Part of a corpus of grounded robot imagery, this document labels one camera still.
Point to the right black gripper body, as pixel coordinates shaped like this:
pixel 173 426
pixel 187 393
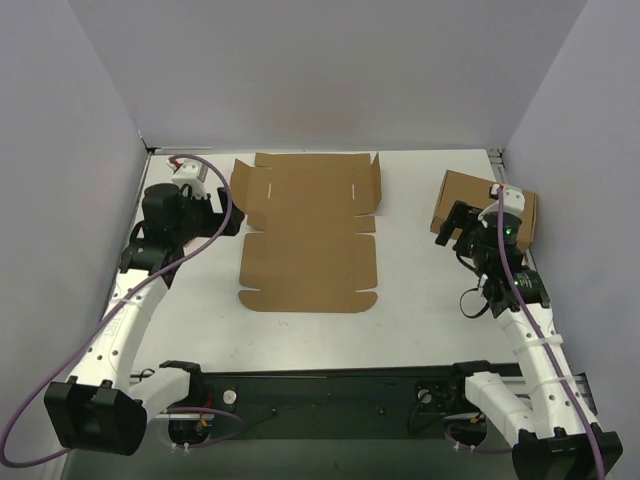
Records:
pixel 458 223

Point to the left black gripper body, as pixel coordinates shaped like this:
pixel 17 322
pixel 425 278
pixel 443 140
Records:
pixel 220 211

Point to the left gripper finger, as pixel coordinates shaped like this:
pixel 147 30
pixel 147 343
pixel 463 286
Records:
pixel 226 202
pixel 233 225

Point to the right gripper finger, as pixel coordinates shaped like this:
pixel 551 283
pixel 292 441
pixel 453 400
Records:
pixel 446 231
pixel 461 213

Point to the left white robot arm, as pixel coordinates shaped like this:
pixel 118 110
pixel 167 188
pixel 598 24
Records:
pixel 96 408

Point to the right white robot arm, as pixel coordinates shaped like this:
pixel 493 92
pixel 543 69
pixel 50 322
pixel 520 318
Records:
pixel 550 430

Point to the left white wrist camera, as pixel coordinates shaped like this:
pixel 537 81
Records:
pixel 191 173

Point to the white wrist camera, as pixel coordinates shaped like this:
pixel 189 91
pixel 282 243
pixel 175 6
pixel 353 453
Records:
pixel 191 173
pixel 506 198

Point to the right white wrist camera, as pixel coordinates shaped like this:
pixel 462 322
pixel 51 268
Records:
pixel 506 198

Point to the aluminium frame rail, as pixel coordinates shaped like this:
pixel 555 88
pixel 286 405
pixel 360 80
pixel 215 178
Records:
pixel 496 159

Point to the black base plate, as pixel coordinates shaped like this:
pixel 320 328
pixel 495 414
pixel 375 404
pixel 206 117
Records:
pixel 350 404

